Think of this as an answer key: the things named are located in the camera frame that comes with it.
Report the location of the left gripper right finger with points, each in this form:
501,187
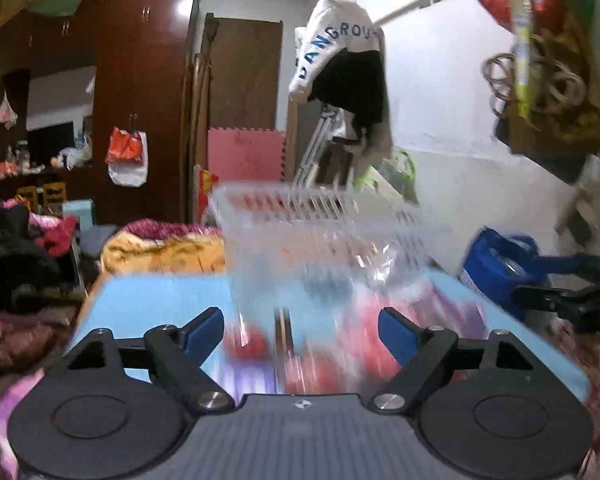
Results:
424,356

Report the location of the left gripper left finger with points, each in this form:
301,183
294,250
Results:
177,356

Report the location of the blue fabric bag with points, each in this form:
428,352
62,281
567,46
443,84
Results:
495,265

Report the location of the yellow orange blanket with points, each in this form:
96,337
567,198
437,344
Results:
126,253

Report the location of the white plastic laundry basket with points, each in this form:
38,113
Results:
287,246

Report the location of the pile of dark clothes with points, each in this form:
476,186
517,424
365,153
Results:
27,267

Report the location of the green white shopping bag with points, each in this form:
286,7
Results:
393,177

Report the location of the brown hanging bag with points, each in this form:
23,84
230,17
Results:
545,91

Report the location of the red white plastic bag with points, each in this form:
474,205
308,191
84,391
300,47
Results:
127,158

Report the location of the pink foam mat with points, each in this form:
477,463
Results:
236,154

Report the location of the black garment on hanger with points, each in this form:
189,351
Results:
354,82

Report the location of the brown wooden door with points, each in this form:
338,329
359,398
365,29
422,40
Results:
244,58

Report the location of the dark red wooden wardrobe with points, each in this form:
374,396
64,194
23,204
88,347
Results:
140,50

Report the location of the white hoodie blue letters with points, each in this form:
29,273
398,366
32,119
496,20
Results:
334,26

